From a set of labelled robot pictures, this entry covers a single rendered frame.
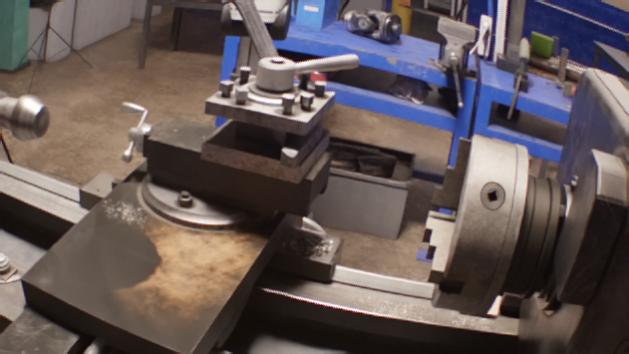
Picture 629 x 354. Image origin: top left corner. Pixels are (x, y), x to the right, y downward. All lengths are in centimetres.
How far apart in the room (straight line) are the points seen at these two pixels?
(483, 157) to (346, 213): 223
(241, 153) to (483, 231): 45
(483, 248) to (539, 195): 13
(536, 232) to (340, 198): 223
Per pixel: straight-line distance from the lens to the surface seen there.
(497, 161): 82
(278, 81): 107
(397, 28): 280
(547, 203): 85
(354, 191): 297
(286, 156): 101
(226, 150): 107
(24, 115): 110
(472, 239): 78
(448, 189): 88
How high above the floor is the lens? 149
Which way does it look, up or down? 25 degrees down
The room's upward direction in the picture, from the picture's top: 8 degrees clockwise
